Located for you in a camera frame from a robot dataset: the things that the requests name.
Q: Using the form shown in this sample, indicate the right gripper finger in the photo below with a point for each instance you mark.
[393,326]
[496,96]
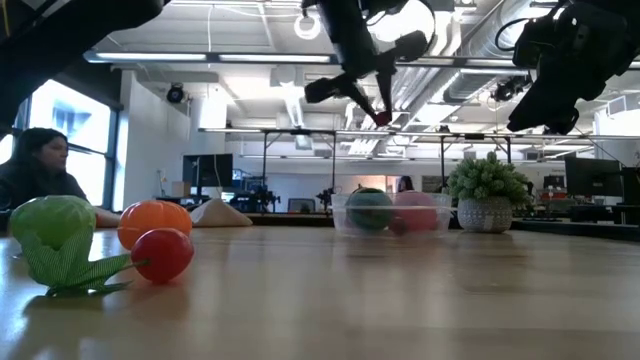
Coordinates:
[569,122]
[542,105]

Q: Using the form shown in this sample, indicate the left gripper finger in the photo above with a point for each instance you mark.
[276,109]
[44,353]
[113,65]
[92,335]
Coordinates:
[365,100]
[387,90]

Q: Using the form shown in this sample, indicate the small red toy strawberry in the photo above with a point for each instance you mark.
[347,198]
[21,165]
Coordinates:
[383,120]

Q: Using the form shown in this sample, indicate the striped green watermelon ball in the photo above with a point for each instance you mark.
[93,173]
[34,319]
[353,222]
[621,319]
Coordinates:
[369,212]

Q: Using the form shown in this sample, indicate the large red toy apple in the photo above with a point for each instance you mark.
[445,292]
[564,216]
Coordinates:
[419,212]

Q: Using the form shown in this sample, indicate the clear plastic tupperware container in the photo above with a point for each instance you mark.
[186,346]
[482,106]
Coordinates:
[442,202]

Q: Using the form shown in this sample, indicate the small red toy berry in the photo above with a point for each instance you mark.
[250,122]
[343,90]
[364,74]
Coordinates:
[398,226]

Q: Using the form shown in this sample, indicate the orange toy ball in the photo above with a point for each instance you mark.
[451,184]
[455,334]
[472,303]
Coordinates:
[150,217]

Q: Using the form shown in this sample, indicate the red tomato with green leaf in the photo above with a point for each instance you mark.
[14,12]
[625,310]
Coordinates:
[162,255]

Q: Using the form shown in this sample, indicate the light green toy ball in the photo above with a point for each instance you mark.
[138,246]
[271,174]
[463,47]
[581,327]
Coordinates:
[52,217]

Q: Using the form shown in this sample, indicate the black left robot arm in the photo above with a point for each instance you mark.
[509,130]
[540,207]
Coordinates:
[60,40]

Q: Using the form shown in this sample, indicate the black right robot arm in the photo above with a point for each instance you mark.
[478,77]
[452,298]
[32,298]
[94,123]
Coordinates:
[630,30]

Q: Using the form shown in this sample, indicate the black computer monitor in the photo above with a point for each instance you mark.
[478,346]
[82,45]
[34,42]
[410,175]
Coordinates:
[632,185]
[592,175]
[207,170]

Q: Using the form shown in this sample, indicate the small red box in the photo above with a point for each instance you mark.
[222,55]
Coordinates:
[554,193]

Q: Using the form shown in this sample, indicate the person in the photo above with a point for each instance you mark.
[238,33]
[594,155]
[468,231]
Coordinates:
[405,184]
[35,160]

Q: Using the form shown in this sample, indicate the potted green succulent plant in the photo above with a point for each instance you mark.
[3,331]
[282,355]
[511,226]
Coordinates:
[485,215]

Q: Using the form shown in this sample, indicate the pale pink cloth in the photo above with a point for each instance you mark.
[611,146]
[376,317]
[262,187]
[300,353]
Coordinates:
[217,216]

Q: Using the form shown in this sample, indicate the small cardboard box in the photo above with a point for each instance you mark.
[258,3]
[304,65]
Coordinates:
[181,190]

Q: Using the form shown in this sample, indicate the long ceiling light strip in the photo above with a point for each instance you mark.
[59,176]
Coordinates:
[145,57]

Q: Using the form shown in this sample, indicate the large bright window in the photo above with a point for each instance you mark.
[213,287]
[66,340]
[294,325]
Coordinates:
[75,115]

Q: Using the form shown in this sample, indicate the black ceiling camera cluster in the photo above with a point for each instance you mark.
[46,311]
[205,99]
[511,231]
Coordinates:
[505,91]

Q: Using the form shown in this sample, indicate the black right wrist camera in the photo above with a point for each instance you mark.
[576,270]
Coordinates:
[532,45]

